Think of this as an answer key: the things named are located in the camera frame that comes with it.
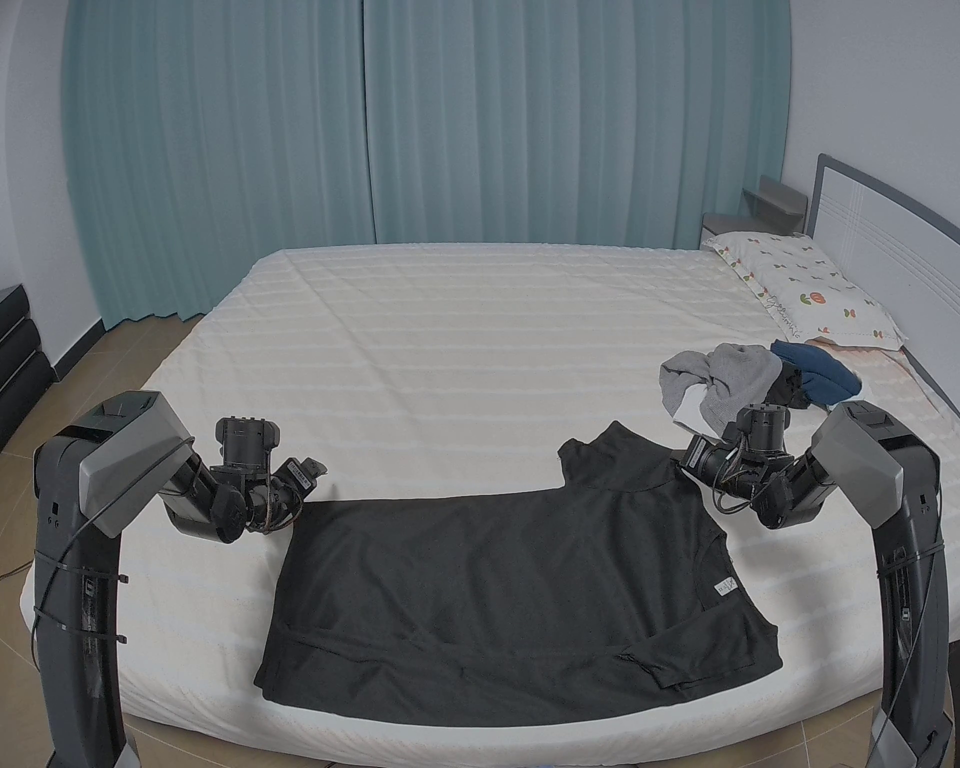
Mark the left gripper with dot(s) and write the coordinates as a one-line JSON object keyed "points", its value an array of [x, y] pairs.
{"points": [[287, 504]]}

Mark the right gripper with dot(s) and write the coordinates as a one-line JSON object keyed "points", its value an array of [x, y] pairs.
{"points": [[721, 471]]}

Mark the black T-shirt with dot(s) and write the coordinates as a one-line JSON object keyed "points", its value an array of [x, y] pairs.
{"points": [[495, 592]]}

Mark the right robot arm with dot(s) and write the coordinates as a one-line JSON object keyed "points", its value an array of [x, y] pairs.
{"points": [[862, 465]]}

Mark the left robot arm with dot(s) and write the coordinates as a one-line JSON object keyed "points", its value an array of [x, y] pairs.
{"points": [[112, 465]]}

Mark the pile of clothes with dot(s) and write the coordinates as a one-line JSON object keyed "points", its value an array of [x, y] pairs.
{"points": [[720, 382]]}

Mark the bed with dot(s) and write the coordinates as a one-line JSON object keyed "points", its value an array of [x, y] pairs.
{"points": [[450, 345]]}

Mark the white printed pillow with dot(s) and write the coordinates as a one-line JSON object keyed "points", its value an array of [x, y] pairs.
{"points": [[810, 289]]}

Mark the grey bedside table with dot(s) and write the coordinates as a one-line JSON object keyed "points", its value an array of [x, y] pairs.
{"points": [[757, 210]]}

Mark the black chest of drawers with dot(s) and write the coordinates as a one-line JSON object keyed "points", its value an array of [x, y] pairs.
{"points": [[19, 337]]}

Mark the blue-green curtain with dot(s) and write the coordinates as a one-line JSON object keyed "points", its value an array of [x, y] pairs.
{"points": [[577, 112], [225, 150]]}

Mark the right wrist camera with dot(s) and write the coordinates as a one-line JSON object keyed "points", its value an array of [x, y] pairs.
{"points": [[699, 457]]}

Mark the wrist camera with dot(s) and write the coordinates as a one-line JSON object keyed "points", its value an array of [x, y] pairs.
{"points": [[699, 457], [300, 474]]}

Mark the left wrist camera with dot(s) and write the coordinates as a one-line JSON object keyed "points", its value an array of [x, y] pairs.
{"points": [[300, 474]]}

